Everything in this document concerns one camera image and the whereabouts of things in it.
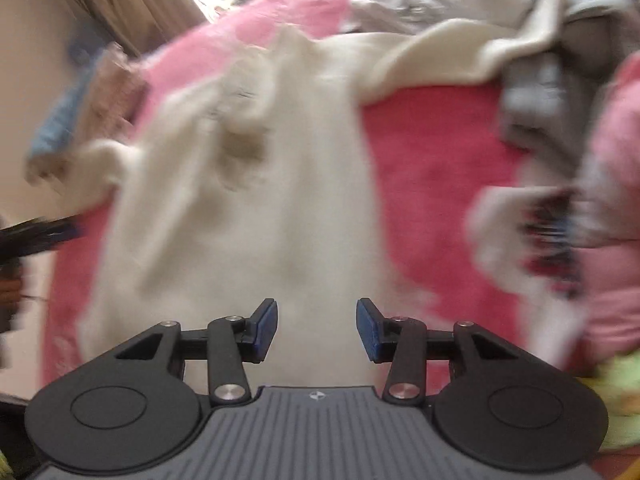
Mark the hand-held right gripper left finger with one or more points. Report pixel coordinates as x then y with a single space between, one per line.
265 329

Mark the pink floral blanket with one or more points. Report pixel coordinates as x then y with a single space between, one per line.
430 160

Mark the grey hoodie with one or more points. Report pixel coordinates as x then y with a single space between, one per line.
545 90

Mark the person's green sweater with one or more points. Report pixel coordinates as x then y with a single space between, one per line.
620 400

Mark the beige curtain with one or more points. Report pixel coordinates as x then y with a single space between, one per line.
130 0

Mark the blue folded garment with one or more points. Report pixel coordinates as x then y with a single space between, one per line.
60 115

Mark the cream sweater with deer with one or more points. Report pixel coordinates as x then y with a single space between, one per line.
300 185

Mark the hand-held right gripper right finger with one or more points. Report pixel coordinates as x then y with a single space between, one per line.
369 331

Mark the pink quilt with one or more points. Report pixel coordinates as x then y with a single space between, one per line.
615 210

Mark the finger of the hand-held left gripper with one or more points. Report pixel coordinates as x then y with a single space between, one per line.
35 237

